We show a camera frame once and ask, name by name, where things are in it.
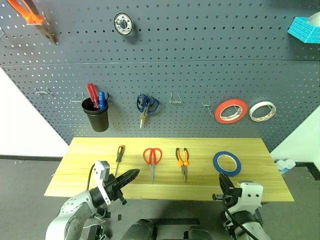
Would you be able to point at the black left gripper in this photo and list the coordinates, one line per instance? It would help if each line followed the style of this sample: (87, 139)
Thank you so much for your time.
(112, 191)

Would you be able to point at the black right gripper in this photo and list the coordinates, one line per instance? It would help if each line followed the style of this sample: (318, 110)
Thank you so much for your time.
(230, 197)

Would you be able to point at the blue tape roll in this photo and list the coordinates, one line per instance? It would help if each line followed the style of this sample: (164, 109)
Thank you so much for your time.
(217, 165)

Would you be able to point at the orange and black needle-nose pliers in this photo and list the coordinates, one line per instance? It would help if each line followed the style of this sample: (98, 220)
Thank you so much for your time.
(184, 163)

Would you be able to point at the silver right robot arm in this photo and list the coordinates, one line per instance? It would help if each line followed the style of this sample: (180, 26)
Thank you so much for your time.
(250, 226)

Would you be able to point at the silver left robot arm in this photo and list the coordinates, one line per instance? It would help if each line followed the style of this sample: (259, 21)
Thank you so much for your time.
(75, 212)

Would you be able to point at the grey pegboard wall panel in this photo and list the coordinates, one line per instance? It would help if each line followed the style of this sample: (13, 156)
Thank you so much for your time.
(175, 50)

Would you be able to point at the black and orange screwdriver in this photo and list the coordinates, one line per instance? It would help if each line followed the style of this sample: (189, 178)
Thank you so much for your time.
(120, 152)

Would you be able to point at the small black floor piece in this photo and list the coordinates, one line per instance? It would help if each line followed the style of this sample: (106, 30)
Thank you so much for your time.
(119, 217)

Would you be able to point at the dark grey rounded shape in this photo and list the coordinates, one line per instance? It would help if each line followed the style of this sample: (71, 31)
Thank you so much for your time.
(200, 233)
(141, 230)

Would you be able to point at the clear plastic water bottle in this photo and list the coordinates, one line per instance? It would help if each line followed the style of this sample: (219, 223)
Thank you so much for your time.
(281, 167)
(290, 163)

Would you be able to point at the black plastic cup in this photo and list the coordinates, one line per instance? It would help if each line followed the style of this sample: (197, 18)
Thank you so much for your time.
(96, 117)

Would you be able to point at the red tape roll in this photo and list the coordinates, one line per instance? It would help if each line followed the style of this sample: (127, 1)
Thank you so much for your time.
(220, 115)

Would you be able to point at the white tape roll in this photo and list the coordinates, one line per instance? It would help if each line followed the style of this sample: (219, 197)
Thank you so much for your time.
(252, 112)

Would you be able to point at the silver double-prong pegboard hook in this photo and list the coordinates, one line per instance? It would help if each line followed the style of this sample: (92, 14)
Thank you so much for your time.
(207, 105)

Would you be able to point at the round silver metal disc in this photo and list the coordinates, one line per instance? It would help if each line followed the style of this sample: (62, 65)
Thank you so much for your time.
(123, 23)

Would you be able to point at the cyan foam block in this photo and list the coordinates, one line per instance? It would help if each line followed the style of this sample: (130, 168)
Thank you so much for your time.
(305, 31)

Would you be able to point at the white rounded object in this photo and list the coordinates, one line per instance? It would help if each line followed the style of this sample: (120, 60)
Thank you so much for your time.
(316, 19)

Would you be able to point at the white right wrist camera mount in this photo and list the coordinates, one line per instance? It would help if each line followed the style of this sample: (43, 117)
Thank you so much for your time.
(252, 195)

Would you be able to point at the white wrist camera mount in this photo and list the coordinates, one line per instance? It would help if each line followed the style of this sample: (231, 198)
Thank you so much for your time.
(252, 195)
(101, 170)

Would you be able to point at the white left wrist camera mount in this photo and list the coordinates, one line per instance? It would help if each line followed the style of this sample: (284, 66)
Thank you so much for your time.
(101, 170)

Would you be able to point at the black metal table frame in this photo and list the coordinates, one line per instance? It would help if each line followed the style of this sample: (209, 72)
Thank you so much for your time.
(175, 221)

